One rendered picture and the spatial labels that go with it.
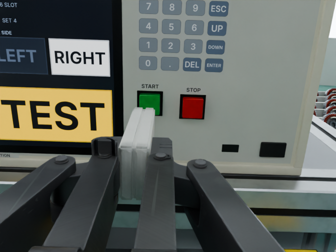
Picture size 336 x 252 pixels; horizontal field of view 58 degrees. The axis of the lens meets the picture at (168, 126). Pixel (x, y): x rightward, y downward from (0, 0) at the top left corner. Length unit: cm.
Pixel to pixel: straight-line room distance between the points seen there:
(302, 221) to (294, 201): 2
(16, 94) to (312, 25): 26
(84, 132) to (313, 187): 21
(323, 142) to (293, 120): 13
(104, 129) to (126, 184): 13
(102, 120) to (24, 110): 7
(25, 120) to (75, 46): 8
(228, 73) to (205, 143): 7
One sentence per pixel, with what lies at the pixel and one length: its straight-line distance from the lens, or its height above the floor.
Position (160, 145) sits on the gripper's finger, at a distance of 17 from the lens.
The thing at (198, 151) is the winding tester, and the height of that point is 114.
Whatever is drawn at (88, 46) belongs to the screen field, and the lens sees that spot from 27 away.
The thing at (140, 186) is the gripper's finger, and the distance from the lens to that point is 16.
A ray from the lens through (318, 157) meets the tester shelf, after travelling 37.
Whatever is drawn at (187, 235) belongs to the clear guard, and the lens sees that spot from 30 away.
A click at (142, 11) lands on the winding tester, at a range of 26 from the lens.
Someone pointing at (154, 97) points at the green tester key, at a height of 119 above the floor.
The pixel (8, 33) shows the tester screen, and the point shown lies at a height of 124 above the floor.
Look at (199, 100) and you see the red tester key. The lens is 26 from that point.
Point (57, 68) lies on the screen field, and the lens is 28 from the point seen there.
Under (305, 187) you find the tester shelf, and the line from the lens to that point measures 30.
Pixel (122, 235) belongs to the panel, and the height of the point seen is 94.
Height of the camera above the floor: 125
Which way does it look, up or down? 19 degrees down
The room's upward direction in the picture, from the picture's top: 2 degrees clockwise
